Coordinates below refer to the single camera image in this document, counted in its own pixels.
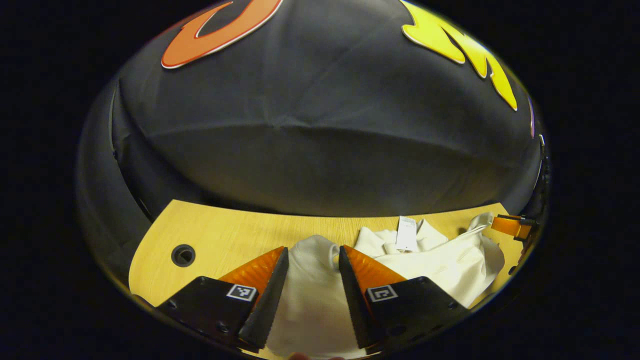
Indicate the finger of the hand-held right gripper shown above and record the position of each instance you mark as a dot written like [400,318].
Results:
[507,226]

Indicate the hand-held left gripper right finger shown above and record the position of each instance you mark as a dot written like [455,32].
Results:
[352,305]

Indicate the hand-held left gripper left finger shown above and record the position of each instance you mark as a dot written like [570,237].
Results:
[270,310]

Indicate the cream sweater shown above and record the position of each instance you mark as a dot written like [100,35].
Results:
[310,300]

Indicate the black backdrop cloth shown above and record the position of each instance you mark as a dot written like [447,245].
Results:
[310,125]

